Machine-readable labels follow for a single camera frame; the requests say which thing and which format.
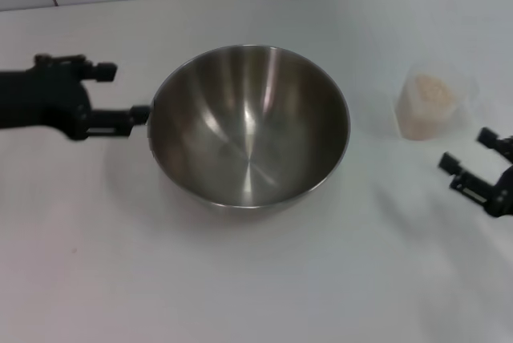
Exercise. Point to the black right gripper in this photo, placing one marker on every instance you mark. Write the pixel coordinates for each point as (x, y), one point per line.
(506, 194)

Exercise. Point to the clear plastic measuring cup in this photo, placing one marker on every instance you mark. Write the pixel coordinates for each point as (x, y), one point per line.
(467, 92)

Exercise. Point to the stainless steel mixing bowl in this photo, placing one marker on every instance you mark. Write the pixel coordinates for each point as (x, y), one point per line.
(248, 130)

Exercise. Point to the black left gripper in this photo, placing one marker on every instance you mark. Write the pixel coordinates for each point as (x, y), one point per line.
(40, 98)

